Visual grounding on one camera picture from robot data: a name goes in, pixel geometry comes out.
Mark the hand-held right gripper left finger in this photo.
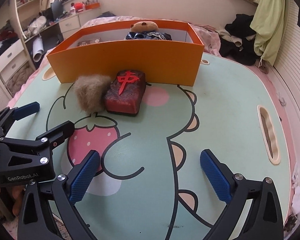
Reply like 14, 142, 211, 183
17, 150, 100, 240

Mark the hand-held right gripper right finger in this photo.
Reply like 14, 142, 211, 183
199, 149, 284, 240

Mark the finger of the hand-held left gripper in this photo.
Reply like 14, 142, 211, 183
0, 120, 75, 168
0, 102, 40, 133

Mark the red mahjong tile block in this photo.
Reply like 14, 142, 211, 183
104, 69, 147, 117

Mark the brown snack packet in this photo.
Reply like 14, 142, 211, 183
77, 38, 101, 47

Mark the orange cardboard box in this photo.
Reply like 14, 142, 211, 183
46, 19, 205, 87

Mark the shiny dark snack packet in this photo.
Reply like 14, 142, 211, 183
124, 31, 173, 41

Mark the brown plush toy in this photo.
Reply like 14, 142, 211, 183
130, 21, 159, 33

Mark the green cartoon desktop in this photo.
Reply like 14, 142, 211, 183
7, 52, 294, 240

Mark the beige quilted cloth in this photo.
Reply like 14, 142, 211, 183
5, 66, 35, 98

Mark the white drawer unit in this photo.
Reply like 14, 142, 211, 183
0, 39, 30, 80

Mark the rolled white paper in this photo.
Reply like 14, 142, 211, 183
32, 37, 44, 63

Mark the white cloth bundle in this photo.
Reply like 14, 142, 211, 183
24, 16, 47, 37

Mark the white drawer cabinet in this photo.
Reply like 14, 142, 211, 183
59, 14, 82, 40

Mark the pink bedsheet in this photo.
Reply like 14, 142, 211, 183
250, 62, 300, 205

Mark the black monitor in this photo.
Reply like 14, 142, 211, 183
51, 1, 63, 22

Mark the pile of black clothes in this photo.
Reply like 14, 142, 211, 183
219, 14, 259, 66

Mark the white slatted wardrobe door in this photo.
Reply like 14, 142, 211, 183
274, 0, 300, 130

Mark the light green hanging garment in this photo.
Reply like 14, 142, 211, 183
250, 0, 287, 67

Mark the white wall shelf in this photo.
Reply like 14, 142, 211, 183
15, 0, 42, 40

